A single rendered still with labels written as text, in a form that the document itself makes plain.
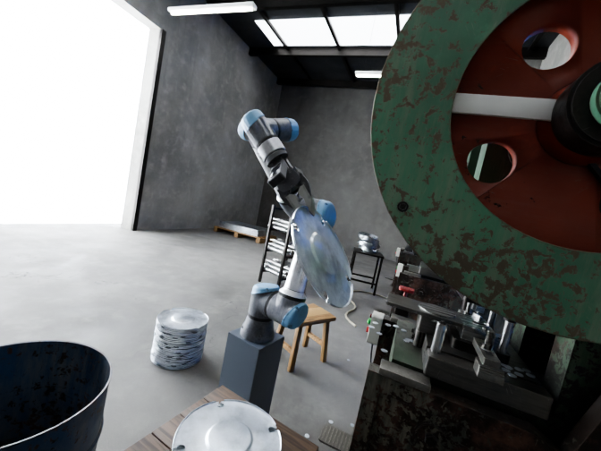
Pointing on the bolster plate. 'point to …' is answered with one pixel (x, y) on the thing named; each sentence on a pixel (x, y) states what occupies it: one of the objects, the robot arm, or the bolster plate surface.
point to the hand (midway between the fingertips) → (308, 213)
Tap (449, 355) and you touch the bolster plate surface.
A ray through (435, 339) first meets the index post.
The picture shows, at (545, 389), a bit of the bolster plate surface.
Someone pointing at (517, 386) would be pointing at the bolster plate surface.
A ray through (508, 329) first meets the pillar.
